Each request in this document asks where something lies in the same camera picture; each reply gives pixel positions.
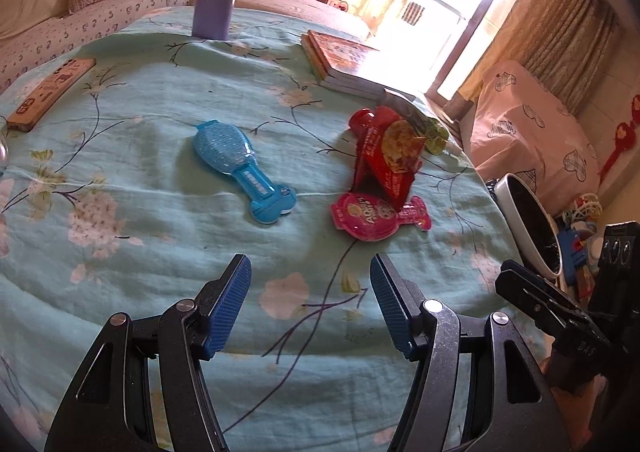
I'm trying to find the green crumpled wrapper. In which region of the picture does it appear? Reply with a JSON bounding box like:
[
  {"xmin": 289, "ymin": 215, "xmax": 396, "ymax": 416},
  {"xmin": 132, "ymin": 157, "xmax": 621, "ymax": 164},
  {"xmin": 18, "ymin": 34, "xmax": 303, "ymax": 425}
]
[{"xmin": 423, "ymin": 117, "xmax": 449, "ymax": 155}]

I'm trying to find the light blue floral tablecloth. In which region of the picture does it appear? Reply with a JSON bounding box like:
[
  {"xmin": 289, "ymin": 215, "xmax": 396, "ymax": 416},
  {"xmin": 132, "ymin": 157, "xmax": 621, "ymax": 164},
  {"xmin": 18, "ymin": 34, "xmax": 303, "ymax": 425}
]
[{"xmin": 1, "ymin": 7, "xmax": 518, "ymax": 451}]

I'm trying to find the red snack bag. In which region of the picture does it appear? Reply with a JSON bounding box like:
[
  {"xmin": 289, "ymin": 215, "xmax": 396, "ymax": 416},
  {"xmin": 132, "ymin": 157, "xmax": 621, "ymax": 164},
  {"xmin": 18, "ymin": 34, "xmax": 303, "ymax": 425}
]
[{"xmin": 348, "ymin": 106, "xmax": 425, "ymax": 212}]

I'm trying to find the pink jelly pouch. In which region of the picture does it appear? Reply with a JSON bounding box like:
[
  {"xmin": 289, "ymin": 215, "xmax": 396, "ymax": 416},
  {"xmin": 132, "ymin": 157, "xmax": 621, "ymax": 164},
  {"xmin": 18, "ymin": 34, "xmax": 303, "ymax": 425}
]
[{"xmin": 330, "ymin": 192, "xmax": 432, "ymax": 242}]

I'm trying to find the red chinese knot decoration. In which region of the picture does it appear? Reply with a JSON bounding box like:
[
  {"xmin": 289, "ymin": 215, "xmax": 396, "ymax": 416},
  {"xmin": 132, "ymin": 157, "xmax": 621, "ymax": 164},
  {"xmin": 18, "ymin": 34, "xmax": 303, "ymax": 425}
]
[{"xmin": 599, "ymin": 95, "xmax": 640, "ymax": 183}]

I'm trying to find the stack of colourful books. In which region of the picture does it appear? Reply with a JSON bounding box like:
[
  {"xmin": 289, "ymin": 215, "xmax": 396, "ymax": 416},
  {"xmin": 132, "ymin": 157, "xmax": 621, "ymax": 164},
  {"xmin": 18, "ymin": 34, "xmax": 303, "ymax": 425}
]
[{"xmin": 300, "ymin": 30, "xmax": 416, "ymax": 101}]

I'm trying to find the black round trash bin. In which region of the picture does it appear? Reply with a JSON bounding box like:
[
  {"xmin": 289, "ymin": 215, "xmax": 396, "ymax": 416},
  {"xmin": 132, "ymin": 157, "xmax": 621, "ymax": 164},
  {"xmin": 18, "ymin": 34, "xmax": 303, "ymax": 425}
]
[{"xmin": 495, "ymin": 174, "xmax": 563, "ymax": 283}]

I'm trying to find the pink heart patterned bed cover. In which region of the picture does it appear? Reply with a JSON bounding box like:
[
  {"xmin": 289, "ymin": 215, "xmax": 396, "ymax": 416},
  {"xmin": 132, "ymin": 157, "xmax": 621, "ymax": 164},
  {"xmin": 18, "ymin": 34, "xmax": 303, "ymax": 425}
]
[{"xmin": 469, "ymin": 60, "xmax": 599, "ymax": 205}]

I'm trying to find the beige curtain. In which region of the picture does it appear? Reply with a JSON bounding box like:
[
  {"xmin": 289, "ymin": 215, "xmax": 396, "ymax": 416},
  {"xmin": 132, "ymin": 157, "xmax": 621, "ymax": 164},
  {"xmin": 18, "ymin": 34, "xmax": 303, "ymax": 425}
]
[{"xmin": 446, "ymin": 0, "xmax": 620, "ymax": 116}]

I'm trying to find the wooden mahjong ruler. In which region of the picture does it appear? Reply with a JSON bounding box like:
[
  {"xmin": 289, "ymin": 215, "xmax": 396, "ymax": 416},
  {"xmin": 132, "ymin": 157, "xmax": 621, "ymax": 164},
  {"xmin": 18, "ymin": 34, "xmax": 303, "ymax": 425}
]
[{"xmin": 8, "ymin": 58, "xmax": 96, "ymax": 133}]

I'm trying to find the blue hairbrush in package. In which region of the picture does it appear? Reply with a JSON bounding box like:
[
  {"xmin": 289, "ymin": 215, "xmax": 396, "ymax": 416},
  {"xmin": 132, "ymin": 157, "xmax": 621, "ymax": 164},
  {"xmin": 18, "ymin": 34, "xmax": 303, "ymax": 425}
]
[{"xmin": 193, "ymin": 120, "xmax": 297, "ymax": 225}]

